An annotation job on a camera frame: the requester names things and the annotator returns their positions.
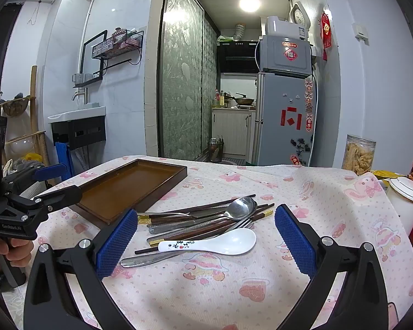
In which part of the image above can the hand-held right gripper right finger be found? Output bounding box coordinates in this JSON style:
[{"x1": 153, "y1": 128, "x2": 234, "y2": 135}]
[{"x1": 274, "y1": 203, "x2": 390, "y2": 330}]

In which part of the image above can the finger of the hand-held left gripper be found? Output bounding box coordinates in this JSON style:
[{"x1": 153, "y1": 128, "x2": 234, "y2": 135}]
[
  {"x1": 17, "y1": 185, "x2": 83, "y2": 215},
  {"x1": 2, "y1": 164, "x2": 74, "y2": 194}
]

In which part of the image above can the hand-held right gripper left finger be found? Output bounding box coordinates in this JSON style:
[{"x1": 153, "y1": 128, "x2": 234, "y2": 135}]
[{"x1": 23, "y1": 208, "x2": 139, "y2": 330}]

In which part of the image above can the metal fork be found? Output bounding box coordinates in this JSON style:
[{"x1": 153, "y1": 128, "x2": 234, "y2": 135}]
[{"x1": 120, "y1": 218, "x2": 256, "y2": 269}]

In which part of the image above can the brown wooden tray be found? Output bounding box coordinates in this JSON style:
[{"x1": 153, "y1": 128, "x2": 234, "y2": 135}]
[{"x1": 67, "y1": 159, "x2": 188, "y2": 226}]

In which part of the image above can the white ceramic spoon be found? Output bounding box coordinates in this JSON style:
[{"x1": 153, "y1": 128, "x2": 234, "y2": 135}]
[{"x1": 157, "y1": 228, "x2": 257, "y2": 255}]

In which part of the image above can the person's left hand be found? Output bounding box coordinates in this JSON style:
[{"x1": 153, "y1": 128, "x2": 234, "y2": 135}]
[{"x1": 0, "y1": 239, "x2": 35, "y2": 276}]

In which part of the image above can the blue towel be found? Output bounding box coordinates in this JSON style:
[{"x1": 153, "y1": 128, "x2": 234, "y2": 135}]
[{"x1": 55, "y1": 141, "x2": 74, "y2": 180}]

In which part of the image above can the black vanity cabinet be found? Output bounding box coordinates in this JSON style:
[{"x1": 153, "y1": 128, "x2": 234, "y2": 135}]
[{"x1": 51, "y1": 115, "x2": 107, "y2": 152}]

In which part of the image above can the wooden rack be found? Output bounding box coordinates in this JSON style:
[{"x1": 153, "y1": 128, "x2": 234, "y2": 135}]
[{"x1": 0, "y1": 65, "x2": 50, "y2": 169}]

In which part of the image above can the white wash basin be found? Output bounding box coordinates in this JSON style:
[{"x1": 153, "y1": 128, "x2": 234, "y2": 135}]
[{"x1": 48, "y1": 106, "x2": 107, "y2": 122}]

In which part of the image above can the pink printed tablecloth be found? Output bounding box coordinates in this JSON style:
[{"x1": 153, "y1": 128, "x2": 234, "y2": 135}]
[{"x1": 0, "y1": 155, "x2": 413, "y2": 330}]

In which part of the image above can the clear snack jar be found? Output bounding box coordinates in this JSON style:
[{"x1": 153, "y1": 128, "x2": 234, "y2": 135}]
[{"x1": 342, "y1": 134, "x2": 377, "y2": 172}]

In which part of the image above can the yellow packet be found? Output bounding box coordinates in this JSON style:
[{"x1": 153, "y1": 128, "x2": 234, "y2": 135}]
[{"x1": 371, "y1": 170, "x2": 406, "y2": 183}]

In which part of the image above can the white mug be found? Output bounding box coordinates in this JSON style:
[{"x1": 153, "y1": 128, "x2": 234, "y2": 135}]
[{"x1": 385, "y1": 175, "x2": 413, "y2": 251}]

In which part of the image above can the black waste bin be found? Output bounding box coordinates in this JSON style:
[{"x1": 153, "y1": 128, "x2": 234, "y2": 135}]
[{"x1": 207, "y1": 137, "x2": 225, "y2": 162}]

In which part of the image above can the black-framed mirror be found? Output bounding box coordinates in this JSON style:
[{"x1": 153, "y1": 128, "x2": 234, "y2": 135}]
[{"x1": 79, "y1": 30, "x2": 108, "y2": 76}]

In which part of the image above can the red fridge sticker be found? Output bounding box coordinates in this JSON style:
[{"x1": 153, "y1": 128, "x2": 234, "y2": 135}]
[{"x1": 280, "y1": 107, "x2": 303, "y2": 129}]

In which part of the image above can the white kitchen cabinet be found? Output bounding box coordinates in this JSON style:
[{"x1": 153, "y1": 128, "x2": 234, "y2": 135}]
[{"x1": 211, "y1": 107, "x2": 257, "y2": 157}]

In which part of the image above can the grey refrigerator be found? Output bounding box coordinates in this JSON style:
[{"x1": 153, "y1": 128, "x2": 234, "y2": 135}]
[{"x1": 253, "y1": 72, "x2": 317, "y2": 167}]

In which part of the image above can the metal wok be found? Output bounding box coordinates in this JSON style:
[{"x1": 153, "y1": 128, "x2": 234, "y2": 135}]
[{"x1": 234, "y1": 93, "x2": 256, "y2": 106}]

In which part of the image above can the patterned glass sliding door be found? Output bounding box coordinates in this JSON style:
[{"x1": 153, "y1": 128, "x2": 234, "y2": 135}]
[{"x1": 158, "y1": 0, "x2": 218, "y2": 161}]

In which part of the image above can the cluster of condiment bottles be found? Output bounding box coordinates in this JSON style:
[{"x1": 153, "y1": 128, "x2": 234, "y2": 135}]
[{"x1": 213, "y1": 89, "x2": 228, "y2": 109}]

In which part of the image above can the black range hood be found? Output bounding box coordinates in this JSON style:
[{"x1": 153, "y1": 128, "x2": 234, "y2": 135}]
[{"x1": 216, "y1": 41, "x2": 260, "y2": 74}]

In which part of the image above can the red hanging ornament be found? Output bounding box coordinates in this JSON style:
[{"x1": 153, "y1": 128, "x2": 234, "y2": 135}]
[{"x1": 321, "y1": 7, "x2": 333, "y2": 61}]

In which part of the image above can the white countertop appliance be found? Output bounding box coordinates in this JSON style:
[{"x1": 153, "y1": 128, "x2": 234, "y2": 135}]
[{"x1": 266, "y1": 15, "x2": 309, "y2": 40}]

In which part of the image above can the white dial scale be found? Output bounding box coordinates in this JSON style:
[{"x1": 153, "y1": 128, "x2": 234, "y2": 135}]
[{"x1": 290, "y1": 2, "x2": 311, "y2": 28}]

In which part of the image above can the round ceiling lamp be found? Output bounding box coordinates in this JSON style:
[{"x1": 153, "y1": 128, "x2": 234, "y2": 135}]
[{"x1": 239, "y1": 0, "x2": 262, "y2": 12}]

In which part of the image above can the flexible drain hose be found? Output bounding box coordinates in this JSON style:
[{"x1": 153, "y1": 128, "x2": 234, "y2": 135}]
[{"x1": 75, "y1": 147, "x2": 87, "y2": 172}]

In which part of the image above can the black wall shelf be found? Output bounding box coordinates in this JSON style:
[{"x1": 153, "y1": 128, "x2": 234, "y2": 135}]
[{"x1": 72, "y1": 73, "x2": 104, "y2": 88}]

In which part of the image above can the black wire basket shelf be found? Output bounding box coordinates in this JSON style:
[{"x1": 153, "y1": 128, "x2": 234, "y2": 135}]
[{"x1": 91, "y1": 29, "x2": 144, "y2": 61}]

